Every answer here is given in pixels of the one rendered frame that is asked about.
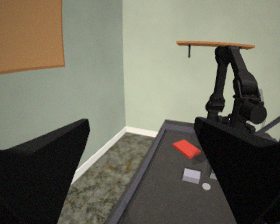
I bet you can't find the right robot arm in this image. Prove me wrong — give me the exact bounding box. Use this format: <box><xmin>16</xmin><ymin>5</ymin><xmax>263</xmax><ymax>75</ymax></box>
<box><xmin>205</xmin><ymin>45</ymin><xmax>267</xmax><ymax>126</ymax></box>

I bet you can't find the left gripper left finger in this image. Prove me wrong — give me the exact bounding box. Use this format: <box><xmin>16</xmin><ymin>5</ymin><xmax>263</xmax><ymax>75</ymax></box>
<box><xmin>0</xmin><ymin>119</ymin><xmax>90</xmax><ymax>224</ymax></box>

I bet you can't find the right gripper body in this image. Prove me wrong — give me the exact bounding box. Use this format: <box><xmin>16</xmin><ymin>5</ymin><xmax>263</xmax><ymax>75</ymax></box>
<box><xmin>229</xmin><ymin>112</ymin><xmax>256</xmax><ymax>134</ymax></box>

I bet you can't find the red rectangular block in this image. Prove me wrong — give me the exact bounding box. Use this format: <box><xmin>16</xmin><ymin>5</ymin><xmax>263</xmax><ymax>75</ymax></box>
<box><xmin>173</xmin><ymin>140</ymin><xmax>201</xmax><ymax>159</ymax></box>

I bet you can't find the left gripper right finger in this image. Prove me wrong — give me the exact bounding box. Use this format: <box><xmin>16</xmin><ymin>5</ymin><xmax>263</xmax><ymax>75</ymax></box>
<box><xmin>194</xmin><ymin>117</ymin><xmax>280</xmax><ymax>224</ymax></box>

